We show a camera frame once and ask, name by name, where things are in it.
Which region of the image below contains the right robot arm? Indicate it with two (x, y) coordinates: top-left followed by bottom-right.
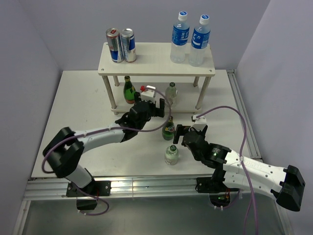
(173, 124), (305, 212)

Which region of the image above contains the aluminium side rail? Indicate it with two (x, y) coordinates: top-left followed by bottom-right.
(226, 70), (262, 159)

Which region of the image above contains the aluminium front rail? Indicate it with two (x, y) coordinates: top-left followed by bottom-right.
(22, 175), (221, 201)

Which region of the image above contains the clear glass bottle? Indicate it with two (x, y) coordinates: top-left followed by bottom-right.
(165, 82), (178, 107)
(164, 145), (179, 165)

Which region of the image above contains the red-top energy drink can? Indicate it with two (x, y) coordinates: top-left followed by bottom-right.
(106, 28), (124, 63)

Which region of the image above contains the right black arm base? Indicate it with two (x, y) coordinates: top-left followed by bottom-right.
(195, 177), (231, 207)

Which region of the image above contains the water bottle blue label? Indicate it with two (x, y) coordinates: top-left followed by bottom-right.
(170, 11), (190, 63)
(188, 14), (211, 67)

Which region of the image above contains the silver-top energy drink can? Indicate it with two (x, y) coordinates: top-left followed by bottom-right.
(121, 28), (136, 62)

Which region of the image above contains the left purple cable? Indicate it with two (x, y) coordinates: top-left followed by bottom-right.
(41, 89), (172, 174)

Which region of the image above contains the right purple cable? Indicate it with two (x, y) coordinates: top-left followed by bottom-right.
(195, 105), (260, 235)

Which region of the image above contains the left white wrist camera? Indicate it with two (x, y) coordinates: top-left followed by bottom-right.
(140, 85), (156, 102)

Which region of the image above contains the dark green glass bottle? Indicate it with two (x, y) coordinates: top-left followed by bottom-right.
(162, 116), (175, 141)
(123, 76), (135, 104)

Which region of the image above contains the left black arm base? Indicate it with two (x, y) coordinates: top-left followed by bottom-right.
(66, 180), (111, 211)

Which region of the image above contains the white two-tier shelf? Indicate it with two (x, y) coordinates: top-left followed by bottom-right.
(98, 43), (216, 115)

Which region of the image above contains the purple cable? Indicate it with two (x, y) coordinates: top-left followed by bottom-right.
(195, 105), (260, 235)
(41, 89), (172, 174)

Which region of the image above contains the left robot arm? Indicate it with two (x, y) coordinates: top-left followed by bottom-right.
(42, 86), (168, 195)

